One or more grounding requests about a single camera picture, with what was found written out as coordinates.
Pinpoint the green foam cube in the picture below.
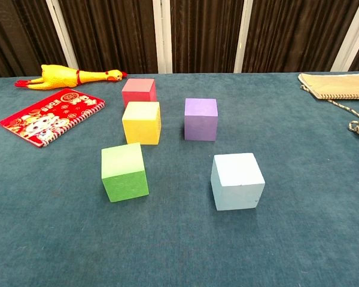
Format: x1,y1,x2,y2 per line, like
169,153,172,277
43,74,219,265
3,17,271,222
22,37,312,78
101,142,150,203

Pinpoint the yellow rubber chicken toy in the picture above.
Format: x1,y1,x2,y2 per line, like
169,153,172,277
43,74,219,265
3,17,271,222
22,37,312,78
14,64,128,90

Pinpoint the light blue foam cube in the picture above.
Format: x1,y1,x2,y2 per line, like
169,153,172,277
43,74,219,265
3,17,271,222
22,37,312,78
210,152,266,212

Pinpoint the brown kraft spiral notebook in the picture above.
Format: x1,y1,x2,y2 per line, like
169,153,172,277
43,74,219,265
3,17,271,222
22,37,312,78
297,72,359,100

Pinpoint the purple foam cube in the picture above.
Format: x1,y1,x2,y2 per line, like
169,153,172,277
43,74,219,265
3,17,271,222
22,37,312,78
184,97,218,142

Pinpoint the red spiral notebook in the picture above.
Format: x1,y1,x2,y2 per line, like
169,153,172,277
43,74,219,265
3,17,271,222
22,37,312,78
0,88,106,148

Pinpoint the dark brown curtain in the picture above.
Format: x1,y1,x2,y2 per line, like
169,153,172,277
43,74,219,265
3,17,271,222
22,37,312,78
0,0,359,80

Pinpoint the yellow foam cube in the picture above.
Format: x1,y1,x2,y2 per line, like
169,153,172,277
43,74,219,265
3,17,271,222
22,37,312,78
121,101,162,146

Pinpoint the red foam cube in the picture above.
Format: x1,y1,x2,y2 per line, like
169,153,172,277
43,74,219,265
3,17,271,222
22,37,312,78
121,78,157,109

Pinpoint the white partition frame post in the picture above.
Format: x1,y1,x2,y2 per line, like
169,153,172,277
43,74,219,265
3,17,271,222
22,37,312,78
330,0,359,72
233,0,254,74
153,0,173,74
46,0,79,70

